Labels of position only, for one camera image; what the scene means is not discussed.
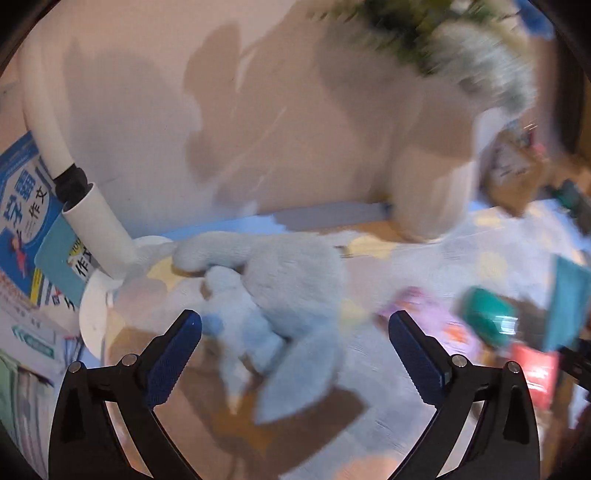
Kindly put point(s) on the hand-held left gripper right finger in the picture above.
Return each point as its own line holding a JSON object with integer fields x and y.
{"x": 418, "y": 362}

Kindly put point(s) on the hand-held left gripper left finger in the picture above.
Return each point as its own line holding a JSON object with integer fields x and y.
{"x": 171, "y": 362}

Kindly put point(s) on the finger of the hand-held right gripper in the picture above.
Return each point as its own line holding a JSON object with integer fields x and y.
{"x": 577, "y": 364}

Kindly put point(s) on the teal cloth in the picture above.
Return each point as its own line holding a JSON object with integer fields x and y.
{"x": 568, "y": 304}

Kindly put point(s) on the light blue plush toy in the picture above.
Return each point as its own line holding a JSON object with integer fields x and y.
{"x": 295, "y": 277}

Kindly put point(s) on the red packet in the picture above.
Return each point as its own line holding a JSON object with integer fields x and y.
{"x": 535, "y": 374}

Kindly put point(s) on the pink packet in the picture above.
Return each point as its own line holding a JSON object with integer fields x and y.
{"x": 443, "y": 323}

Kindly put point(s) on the fan pattern table mat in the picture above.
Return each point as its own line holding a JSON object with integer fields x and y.
{"x": 415, "y": 258}

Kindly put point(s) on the row of books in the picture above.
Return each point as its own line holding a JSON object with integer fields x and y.
{"x": 32, "y": 346}

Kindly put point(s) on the teal booklet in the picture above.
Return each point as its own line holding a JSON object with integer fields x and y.
{"x": 55, "y": 258}

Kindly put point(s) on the white desk lamp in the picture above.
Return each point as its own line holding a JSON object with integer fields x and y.
{"x": 92, "y": 221}

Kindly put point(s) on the white ribbed vase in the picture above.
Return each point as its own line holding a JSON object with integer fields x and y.
{"x": 434, "y": 198}

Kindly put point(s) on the cardboard box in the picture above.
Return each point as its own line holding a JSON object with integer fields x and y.
{"x": 517, "y": 184}

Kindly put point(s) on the blue cover workbook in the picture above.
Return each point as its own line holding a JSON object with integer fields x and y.
{"x": 27, "y": 207}

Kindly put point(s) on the artificial flower bunch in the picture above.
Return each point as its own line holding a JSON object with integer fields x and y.
{"x": 480, "y": 60}

